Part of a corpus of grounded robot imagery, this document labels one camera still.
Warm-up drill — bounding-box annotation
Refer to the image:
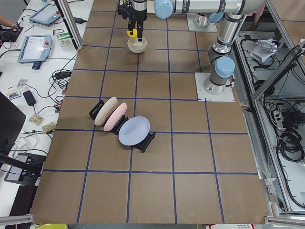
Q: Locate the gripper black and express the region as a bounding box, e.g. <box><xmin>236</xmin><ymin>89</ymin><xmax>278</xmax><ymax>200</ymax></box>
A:
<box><xmin>117</xmin><ymin>0</ymin><xmax>147</xmax><ymax>42</ymax></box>

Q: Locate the white deep bowl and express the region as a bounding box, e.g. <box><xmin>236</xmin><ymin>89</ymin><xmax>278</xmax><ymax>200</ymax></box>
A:
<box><xmin>127</xmin><ymin>38</ymin><xmax>147</xmax><ymax>53</ymax></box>

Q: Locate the green white carton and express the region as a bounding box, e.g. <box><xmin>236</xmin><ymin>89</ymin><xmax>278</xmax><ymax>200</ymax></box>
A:
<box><xmin>56</xmin><ymin>32</ymin><xmax>73</xmax><ymax>47</ymax></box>

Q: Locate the cream plate in rack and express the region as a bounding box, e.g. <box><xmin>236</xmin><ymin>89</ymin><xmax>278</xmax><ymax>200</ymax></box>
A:
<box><xmin>94</xmin><ymin>96</ymin><xmax>118</xmax><ymax>126</ymax></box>

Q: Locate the blue teach pendant upper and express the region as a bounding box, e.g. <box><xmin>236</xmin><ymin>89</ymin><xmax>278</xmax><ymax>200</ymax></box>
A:
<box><xmin>29</xmin><ymin>4</ymin><xmax>61</xmax><ymax>26</ymax></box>

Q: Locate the blue teach pendant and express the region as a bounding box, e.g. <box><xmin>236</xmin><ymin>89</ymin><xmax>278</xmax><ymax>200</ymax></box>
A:
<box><xmin>18</xmin><ymin>35</ymin><xmax>52</xmax><ymax>63</ymax></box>
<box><xmin>29</xmin><ymin>4</ymin><xmax>61</xmax><ymax>26</ymax></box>

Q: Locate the pink plate in rack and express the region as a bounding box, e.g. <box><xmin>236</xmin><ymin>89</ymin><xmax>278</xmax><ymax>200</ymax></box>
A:
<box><xmin>103</xmin><ymin>103</ymin><xmax>127</xmax><ymax>132</ymax></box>

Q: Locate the blue plate in rack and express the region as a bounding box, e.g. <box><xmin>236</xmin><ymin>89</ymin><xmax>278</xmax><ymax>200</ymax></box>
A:
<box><xmin>118</xmin><ymin>116</ymin><xmax>150</xmax><ymax>146</ymax></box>

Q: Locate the blue teach pendant lower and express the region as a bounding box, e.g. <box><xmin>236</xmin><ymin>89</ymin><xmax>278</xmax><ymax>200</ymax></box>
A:
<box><xmin>18</xmin><ymin>35</ymin><xmax>52</xmax><ymax>63</ymax></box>

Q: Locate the black dish rack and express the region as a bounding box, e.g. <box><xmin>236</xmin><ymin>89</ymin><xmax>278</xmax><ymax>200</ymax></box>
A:
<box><xmin>89</xmin><ymin>96</ymin><xmax>156</xmax><ymax>153</ymax></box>

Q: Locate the black phone on desk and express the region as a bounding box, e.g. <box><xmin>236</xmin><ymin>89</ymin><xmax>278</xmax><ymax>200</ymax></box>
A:
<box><xmin>23</xmin><ymin>90</ymin><xmax>37</xmax><ymax>106</ymax></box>

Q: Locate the crumpled white paper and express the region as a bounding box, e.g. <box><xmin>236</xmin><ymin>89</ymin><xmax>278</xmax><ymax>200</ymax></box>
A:
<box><xmin>250</xmin><ymin>38</ymin><xmax>278</xmax><ymax>63</ymax></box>

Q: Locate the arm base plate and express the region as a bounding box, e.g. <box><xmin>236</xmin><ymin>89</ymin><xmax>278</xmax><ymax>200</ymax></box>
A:
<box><xmin>187</xmin><ymin>13</ymin><xmax>217</xmax><ymax>32</ymax></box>
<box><xmin>195</xmin><ymin>73</ymin><xmax>235</xmax><ymax>103</ymax></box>

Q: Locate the aluminium frame post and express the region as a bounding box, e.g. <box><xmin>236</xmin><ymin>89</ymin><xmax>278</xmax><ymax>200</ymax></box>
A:
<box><xmin>54</xmin><ymin>0</ymin><xmax>83</xmax><ymax>50</ymax></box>

